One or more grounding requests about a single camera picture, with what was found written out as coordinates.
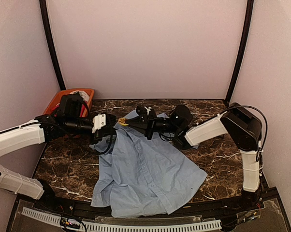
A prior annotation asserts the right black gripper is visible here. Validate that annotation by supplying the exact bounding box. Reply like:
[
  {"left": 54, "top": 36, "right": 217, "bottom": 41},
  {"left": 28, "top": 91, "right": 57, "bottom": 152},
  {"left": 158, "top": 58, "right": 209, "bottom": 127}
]
[{"left": 125, "top": 107, "right": 180, "bottom": 139}]

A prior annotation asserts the light blue shirt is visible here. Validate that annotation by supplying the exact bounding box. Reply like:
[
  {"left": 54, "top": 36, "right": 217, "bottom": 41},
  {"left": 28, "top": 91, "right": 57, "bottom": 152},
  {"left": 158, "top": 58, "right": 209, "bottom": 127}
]
[{"left": 91, "top": 124, "right": 207, "bottom": 218}]

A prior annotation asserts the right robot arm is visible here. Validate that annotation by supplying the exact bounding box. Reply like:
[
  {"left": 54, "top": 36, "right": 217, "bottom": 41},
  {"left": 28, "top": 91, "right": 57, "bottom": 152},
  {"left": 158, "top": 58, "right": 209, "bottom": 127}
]
[{"left": 119, "top": 103, "right": 265, "bottom": 210}]

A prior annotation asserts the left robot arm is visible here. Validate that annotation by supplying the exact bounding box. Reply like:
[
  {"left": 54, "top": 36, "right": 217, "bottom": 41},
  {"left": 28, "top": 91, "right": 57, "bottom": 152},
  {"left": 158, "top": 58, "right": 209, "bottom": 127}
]
[{"left": 0, "top": 93, "right": 116, "bottom": 211}]

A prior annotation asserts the red cloth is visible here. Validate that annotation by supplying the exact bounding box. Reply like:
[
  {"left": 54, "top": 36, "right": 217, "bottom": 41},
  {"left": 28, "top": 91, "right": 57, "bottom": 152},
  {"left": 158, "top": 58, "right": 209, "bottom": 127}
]
[{"left": 80, "top": 101, "right": 88, "bottom": 117}]

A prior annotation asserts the orange plastic basket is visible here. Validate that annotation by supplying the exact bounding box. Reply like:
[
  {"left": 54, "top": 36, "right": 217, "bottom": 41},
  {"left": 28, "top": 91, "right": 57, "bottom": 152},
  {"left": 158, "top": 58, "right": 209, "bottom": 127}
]
[{"left": 44, "top": 88, "right": 95, "bottom": 114}]

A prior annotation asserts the white cloth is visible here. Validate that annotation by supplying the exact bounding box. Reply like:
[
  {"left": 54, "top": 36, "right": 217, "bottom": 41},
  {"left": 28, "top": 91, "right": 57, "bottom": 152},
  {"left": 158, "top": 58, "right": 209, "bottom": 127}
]
[{"left": 70, "top": 90, "right": 90, "bottom": 102}]

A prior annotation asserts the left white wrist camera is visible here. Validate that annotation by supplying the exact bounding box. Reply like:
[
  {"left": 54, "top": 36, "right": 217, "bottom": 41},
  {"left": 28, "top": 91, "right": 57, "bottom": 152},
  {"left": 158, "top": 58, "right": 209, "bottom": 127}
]
[{"left": 92, "top": 114, "right": 106, "bottom": 134}]

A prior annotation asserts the white perforated cable tray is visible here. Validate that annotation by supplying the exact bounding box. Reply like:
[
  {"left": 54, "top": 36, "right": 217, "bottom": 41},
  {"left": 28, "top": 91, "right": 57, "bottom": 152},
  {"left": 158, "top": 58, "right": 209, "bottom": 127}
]
[{"left": 21, "top": 207, "right": 222, "bottom": 232}]

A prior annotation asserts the black left frame pole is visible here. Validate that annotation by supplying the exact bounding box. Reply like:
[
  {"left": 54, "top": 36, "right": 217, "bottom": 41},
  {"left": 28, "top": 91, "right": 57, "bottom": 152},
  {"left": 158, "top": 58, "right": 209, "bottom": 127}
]
[{"left": 39, "top": 0, "right": 66, "bottom": 90}]

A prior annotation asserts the black frame pole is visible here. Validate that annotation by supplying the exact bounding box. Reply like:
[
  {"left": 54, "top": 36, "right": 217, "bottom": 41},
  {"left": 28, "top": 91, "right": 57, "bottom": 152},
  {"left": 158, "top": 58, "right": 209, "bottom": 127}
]
[
  {"left": 224, "top": 0, "right": 254, "bottom": 106},
  {"left": 39, "top": 0, "right": 66, "bottom": 90}
]

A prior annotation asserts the black right frame pole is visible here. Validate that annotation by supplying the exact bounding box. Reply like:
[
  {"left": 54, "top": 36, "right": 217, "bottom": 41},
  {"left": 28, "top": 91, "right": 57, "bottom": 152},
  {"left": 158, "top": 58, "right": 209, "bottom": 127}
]
[{"left": 224, "top": 0, "right": 254, "bottom": 106}]

